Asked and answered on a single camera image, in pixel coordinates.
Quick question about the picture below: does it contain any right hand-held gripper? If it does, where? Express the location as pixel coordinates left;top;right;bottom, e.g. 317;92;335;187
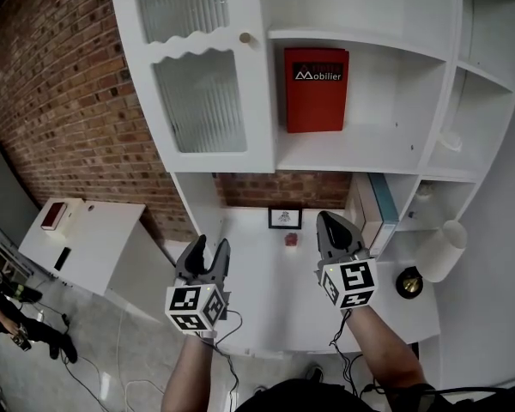
313;209;379;312

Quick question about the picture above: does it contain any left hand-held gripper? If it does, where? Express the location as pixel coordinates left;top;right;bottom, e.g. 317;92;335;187
164;233;233;338

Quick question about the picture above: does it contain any beige box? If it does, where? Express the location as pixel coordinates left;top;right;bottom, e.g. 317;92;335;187
351;173;385;255

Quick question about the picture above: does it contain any light blue binder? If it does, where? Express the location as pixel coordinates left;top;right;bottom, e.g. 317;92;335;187
367;172;401;259

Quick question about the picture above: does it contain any person's left forearm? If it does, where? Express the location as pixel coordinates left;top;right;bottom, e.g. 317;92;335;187
160;334;219;412

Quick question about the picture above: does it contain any person's right forearm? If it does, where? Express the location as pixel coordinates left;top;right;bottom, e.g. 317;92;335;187
346;304;427;397

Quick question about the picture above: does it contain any black framed picture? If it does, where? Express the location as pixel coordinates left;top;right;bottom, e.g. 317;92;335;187
267;205;304;231

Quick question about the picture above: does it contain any white drawer desk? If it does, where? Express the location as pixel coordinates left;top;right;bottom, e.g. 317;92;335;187
17;198;178;318

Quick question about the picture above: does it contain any white lamp shade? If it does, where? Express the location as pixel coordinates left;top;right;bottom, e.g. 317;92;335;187
395;219;470;301

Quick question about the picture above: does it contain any black phone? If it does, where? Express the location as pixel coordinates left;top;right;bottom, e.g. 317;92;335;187
52;246;72;273

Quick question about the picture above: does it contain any dark red book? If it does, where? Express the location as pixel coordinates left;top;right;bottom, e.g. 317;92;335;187
39;201;68;233

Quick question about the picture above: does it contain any person's black clothing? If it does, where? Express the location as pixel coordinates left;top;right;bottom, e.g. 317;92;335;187
234;377;457;412

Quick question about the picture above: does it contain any white shelf unit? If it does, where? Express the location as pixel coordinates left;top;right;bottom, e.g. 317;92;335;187
106;0;515;275

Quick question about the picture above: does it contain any grey cabinet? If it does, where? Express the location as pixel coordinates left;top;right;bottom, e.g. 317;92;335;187
0;142;43;249

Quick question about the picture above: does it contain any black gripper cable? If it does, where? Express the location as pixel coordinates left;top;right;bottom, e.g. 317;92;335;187
209;308;245;412
327;308;371;397

